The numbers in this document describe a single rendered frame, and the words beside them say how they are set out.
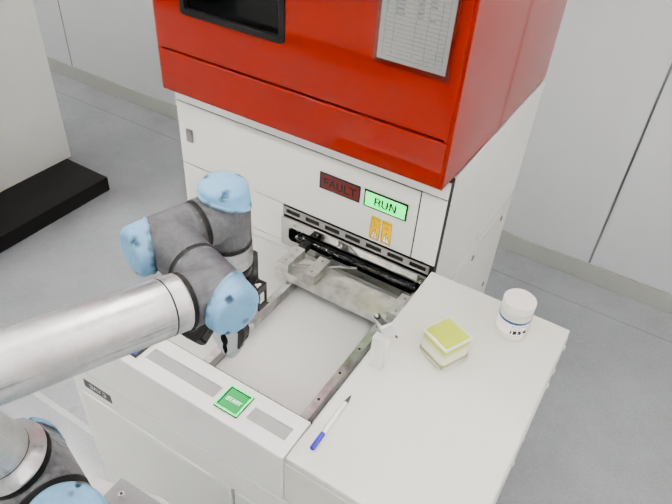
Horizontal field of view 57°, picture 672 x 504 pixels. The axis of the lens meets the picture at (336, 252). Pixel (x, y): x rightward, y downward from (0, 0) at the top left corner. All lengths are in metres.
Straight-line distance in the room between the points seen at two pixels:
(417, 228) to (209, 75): 0.63
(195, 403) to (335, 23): 0.80
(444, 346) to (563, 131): 1.80
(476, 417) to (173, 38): 1.12
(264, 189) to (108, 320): 1.05
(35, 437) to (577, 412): 2.07
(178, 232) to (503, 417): 0.74
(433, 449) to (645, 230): 2.04
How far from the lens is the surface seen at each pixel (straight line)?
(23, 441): 1.02
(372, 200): 1.52
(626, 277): 3.21
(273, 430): 1.21
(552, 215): 3.12
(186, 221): 0.88
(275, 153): 1.63
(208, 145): 1.79
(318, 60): 1.38
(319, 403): 1.38
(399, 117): 1.32
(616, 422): 2.70
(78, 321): 0.72
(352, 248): 1.62
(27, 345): 0.71
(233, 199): 0.89
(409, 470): 1.18
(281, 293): 1.61
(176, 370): 1.32
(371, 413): 1.23
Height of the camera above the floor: 1.96
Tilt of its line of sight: 39 degrees down
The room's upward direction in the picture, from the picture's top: 4 degrees clockwise
